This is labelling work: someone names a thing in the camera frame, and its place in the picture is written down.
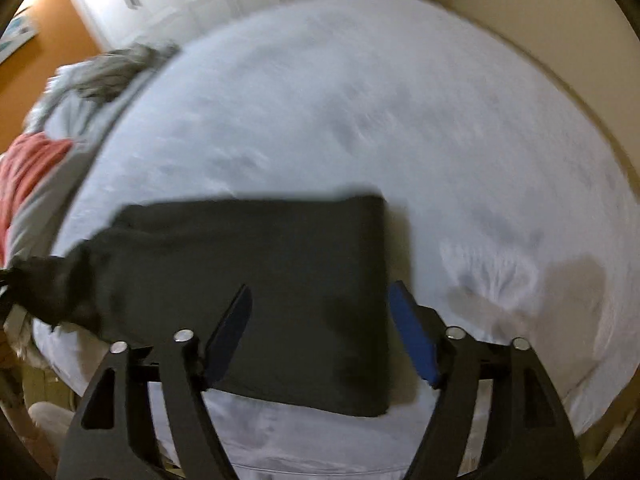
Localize crumpled grey garment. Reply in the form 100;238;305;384
75;42;182;102

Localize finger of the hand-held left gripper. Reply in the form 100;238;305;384
0;255;101;332

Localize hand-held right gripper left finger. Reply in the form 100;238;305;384
55;284;253;480

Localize light grey duvet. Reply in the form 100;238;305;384
5;60;156;267

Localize feather wall picture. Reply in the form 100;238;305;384
0;12;39;64

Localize bed with butterfly print sheet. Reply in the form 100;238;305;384
32;0;637;472

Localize beige cloth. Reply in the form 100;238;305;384
27;400;77;463

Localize orange pink blanket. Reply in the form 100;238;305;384
0;132;77;257

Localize dark grey pants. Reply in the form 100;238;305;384
80;194;392;417

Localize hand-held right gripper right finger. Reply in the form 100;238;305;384
389;280;585;480

